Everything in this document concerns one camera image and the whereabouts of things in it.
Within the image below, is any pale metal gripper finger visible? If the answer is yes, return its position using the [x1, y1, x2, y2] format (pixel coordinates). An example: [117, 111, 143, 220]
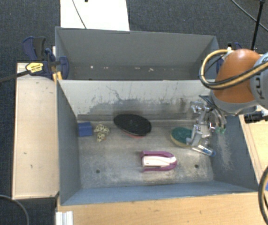
[185, 125, 199, 147]
[191, 144, 216, 157]

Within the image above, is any green and yellow sponge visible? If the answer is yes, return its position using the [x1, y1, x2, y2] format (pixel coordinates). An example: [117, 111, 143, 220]
[170, 127, 193, 148]

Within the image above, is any purple and white stapler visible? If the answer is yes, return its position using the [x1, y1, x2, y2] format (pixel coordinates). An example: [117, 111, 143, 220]
[139, 150, 178, 173]

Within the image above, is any black oval brush red base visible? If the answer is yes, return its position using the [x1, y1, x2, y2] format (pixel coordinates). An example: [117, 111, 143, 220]
[113, 113, 153, 140]

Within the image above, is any grey metal bin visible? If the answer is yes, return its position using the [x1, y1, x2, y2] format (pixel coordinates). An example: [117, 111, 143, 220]
[54, 26, 260, 206]

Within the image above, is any yellow spotted toy animal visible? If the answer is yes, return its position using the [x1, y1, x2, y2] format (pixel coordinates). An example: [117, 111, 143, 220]
[93, 124, 111, 143]

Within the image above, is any blue block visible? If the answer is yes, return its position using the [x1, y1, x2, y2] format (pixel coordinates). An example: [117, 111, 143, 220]
[77, 122, 93, 137]

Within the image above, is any pale wood board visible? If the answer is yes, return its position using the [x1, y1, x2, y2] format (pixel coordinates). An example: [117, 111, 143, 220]
[11, 62, 61, 200]

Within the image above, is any black cylinder on white bracket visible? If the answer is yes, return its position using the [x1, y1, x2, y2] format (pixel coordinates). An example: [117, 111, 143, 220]
[243, 109, 268, 124]

